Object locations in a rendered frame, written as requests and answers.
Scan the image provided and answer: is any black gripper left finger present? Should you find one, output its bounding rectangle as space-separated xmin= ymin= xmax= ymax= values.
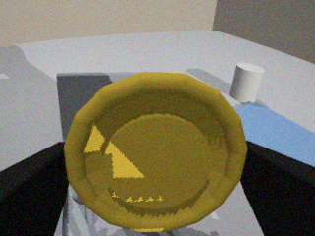
xmin=0 ymin=142 xmax=70 ymax=236

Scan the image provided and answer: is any light blue flat mat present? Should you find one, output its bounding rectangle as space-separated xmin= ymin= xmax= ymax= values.
xmin=235 ymin=102 xmax=315 ymax=166

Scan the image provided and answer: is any white cylinder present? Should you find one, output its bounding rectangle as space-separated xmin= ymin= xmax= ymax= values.
xmin=229 ymin=62 xmax=265 ymax=103

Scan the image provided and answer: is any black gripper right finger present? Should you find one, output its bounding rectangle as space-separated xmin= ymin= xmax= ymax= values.
xmin=240 ymin=141 xmax=315 ymax=236

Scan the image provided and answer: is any grey dish rack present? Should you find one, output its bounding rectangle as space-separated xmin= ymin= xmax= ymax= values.
xmin=55 ymin=72 xmax=181 ymax=236

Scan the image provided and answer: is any yellow plate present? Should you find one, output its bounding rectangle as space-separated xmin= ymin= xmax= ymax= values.
xmin=64 ymin=72 xmax=248 ymax=232

